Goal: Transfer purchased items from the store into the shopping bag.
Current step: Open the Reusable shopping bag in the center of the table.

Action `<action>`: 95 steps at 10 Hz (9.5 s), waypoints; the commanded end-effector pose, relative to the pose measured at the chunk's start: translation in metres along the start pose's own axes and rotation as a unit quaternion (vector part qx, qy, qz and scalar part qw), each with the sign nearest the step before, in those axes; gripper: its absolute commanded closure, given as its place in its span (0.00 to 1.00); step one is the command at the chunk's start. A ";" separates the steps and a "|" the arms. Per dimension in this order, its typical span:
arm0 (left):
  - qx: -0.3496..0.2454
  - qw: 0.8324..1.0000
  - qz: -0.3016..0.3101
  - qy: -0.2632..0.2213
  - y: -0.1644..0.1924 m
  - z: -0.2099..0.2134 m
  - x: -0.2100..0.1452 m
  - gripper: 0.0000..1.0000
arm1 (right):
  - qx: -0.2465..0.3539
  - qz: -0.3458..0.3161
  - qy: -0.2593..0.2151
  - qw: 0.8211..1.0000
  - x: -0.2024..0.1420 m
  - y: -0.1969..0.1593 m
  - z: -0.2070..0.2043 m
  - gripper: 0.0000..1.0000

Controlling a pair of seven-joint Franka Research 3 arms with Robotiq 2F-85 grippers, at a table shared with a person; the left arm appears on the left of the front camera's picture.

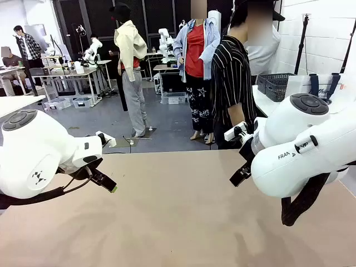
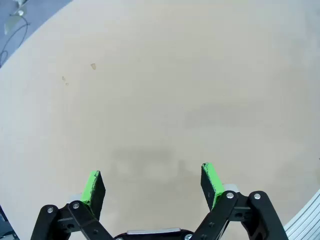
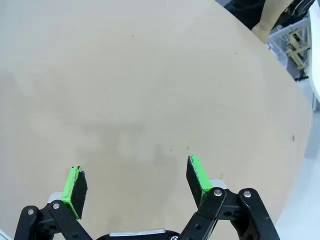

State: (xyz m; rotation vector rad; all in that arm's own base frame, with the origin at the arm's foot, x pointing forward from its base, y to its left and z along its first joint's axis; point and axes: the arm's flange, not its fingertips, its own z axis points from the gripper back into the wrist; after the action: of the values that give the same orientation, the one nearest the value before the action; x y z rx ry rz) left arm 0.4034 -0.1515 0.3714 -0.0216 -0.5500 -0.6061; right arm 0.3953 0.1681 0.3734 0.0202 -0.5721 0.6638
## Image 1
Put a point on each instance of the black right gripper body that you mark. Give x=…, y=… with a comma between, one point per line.
x=247, y=150

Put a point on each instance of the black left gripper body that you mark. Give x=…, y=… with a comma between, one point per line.
x=80, y=169

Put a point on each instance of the dark grey plastic basket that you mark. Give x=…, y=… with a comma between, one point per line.
x=278, y=89
x=262, y=82

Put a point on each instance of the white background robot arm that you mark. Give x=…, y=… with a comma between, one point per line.
x=94, y=46
x=164, y=41

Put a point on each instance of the person's right forearm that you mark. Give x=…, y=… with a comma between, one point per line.
x=236, y=114

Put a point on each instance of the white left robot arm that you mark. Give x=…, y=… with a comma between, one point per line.
x=33, y=147

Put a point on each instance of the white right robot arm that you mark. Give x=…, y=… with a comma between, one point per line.
x=292, y=139

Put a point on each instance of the clear plastic storage bin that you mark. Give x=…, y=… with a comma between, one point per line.
x=172, y=98
x=57, y=104
x=83, y=103

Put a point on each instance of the person in striped black shirt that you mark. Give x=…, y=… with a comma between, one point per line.
x=231, y=72

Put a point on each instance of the grey background work table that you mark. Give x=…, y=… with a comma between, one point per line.
x=69, y=73

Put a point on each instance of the black monitor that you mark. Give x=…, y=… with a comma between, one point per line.
x=172, y=82

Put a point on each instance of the white jug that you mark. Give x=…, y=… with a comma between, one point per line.
x=79, y=68

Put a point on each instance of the black tripod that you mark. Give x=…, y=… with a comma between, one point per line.
x=303, y=36
x=347, y=53

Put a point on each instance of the seated person in dark shirt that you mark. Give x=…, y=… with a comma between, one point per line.
x=11, y=61

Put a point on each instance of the mannequin in cream hoodie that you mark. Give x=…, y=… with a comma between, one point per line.
x=130, y=50

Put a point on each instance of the person in plaid shirt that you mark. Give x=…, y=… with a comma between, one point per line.
x=29, y=46

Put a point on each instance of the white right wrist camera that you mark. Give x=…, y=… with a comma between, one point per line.
x=232, y=133

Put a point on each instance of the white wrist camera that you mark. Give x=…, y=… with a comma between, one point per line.
x=109, y=141
x=232, y=133

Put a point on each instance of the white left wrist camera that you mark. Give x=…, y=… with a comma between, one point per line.
x=109, y=141

